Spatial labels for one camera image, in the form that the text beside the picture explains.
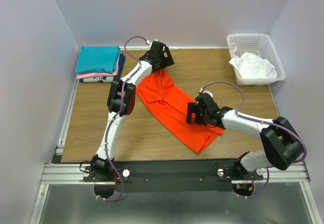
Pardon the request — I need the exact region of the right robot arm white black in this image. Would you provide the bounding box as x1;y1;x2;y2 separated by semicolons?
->
186;93;306;180

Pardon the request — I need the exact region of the pink folded t shirt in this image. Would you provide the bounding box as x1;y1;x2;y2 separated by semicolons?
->
77;58;119;79

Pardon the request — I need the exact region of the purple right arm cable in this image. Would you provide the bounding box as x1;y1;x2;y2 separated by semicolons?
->
199;81;308;200

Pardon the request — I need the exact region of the white plastic laundry basket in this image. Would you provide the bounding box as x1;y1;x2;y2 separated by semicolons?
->
227;33;286;86

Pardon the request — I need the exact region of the navy blue folded t shirt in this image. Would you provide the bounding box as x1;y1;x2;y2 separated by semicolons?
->
79;54;126;83

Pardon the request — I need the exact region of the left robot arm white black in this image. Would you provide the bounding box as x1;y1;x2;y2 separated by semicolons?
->
90;40;174;181

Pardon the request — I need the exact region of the teal folded t shirt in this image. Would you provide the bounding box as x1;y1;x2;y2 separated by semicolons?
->
75;46;120;74

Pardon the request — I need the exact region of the white crumpled t shirt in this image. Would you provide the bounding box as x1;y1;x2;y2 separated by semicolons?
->
229;43;278;85

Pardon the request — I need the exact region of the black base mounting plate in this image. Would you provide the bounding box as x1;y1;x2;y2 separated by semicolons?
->
84;158;263;193

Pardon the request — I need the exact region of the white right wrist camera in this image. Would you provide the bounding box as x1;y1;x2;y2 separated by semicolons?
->
198;87;213;98

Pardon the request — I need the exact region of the orange t shirt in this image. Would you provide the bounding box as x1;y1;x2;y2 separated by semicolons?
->
136;69;224;154

